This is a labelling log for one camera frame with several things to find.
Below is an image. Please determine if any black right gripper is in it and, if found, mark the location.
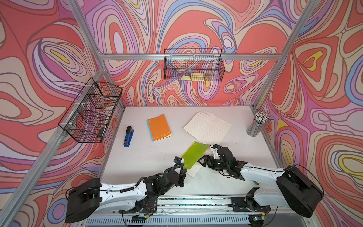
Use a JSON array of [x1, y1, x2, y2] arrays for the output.
[[197, 155, 229, 171]]

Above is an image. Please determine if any white lined notebook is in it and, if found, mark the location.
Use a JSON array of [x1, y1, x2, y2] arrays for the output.
[[183, 111, 231, 145]]

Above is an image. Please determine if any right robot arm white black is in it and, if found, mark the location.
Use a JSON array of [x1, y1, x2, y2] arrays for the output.
[[198, 144, 324, 218]]

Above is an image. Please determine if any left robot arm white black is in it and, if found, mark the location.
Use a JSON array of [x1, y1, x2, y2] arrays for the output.
[[65, 165, 187, 224]]

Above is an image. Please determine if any blue black stapler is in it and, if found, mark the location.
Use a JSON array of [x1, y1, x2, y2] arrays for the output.
[[123, 126, 134, 147]]

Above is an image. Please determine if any clear cup of pencils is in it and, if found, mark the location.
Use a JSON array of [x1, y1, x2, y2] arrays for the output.
[[246, 112, 269, 137]]

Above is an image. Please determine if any yellow sticky notes pad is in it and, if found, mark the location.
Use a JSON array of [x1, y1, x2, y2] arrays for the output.
[[181, 73, 205, 81]]

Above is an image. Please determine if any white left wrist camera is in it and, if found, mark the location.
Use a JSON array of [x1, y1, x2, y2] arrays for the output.
[[174, 156, 184, 168]]

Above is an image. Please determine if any black wire basket back wall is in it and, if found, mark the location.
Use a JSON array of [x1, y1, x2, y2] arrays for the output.
[[164, 47, 226, 82]]

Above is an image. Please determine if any black wire basket wall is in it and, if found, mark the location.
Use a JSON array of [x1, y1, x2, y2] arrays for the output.
[[58, 78, 123, 143], [164, 47, 226, 82]]

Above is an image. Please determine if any black wire basket left wall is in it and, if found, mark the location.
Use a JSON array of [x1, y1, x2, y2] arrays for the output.
[[58, 78, 123, 143]]

